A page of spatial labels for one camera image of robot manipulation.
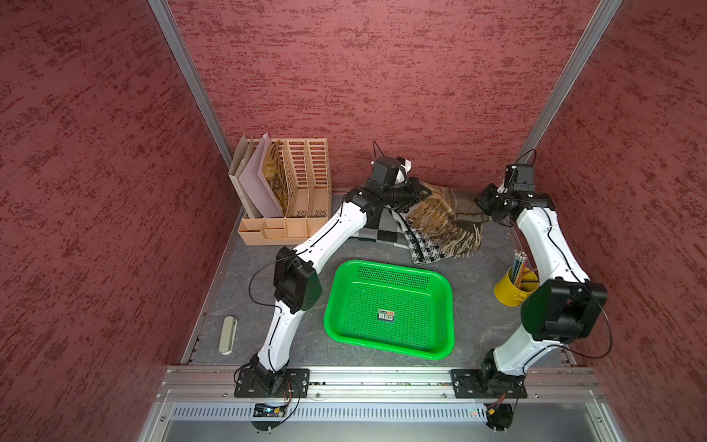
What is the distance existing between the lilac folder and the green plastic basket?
337 millimetres

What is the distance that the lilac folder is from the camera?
0.89m

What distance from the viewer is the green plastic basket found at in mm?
826
